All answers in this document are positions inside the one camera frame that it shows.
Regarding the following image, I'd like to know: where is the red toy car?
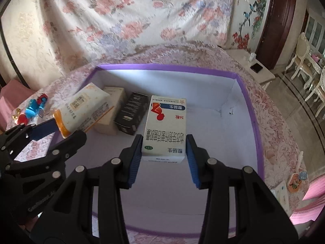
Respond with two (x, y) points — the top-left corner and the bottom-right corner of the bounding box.
(36, 94), (49, 107)

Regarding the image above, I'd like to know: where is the white glass cabinet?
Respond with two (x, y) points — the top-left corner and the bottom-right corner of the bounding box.
(303, 10), (325, 56)

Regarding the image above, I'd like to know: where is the purple cardboard box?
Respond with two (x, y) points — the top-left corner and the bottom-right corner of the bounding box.
(48, 64), (266, 235)

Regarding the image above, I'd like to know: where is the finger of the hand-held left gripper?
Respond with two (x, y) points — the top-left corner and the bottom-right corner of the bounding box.
(5, 130), (87, 183)
(0, 119), (57, 158)

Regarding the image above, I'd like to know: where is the blue toy truck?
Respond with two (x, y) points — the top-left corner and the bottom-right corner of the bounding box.
(24, 99), (44, 119)

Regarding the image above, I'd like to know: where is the bird flower painting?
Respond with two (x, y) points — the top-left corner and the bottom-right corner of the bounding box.
(226, 0), (273, 51)

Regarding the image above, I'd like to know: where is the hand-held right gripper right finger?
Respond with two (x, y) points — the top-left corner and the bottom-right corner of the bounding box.
(186, 134), (297, 244)

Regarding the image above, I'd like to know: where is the flat white box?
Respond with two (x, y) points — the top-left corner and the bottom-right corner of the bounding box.
(270, 184), (291, 214)

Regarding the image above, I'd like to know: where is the brown wooden frame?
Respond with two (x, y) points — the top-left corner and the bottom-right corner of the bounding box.
(256, 0), (297, 69)

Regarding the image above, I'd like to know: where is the white marble side table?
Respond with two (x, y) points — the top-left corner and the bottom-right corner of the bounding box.
(223, 48), (276, 90)

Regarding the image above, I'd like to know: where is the tall cream carton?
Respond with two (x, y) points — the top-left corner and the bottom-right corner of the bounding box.
(95, 86), (127, 135)

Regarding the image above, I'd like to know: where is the white dining table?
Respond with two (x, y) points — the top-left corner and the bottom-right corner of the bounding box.
(308, 53), (325, 75)

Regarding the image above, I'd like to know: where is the black carton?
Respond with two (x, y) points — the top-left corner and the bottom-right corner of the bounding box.
(113, 91), (149, 136)

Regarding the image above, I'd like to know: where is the white orange tissue pack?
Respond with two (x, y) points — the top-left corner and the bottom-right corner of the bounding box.
(53, 83), (116, 139)

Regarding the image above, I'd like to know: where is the orange hexagonal box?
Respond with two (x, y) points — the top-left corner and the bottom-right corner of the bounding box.
(288, 173), (308, 192)

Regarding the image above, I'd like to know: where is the black curved bar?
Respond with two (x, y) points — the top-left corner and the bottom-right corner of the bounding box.
(0, 22), (30, 84)

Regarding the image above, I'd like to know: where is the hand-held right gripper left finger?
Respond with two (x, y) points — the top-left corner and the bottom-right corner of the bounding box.
(33, 134), (144, 244)

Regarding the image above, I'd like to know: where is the white dining chair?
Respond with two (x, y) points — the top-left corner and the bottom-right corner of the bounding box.
(286, 32), (311, 82)
(303, 65), (325, 105)

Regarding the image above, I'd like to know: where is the white medicine box red print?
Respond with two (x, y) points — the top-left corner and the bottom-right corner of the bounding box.
(141, 95), (188, 165)

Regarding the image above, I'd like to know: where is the floral bed sheet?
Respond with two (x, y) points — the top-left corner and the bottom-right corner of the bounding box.
(38, 0), (244, 72)

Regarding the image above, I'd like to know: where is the pink quilted cloth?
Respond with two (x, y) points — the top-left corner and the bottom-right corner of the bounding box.
(289, 175), (325, 225)

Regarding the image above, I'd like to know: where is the pink covered chair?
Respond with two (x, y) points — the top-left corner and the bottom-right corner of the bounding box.
(0, 79), (33, 133)

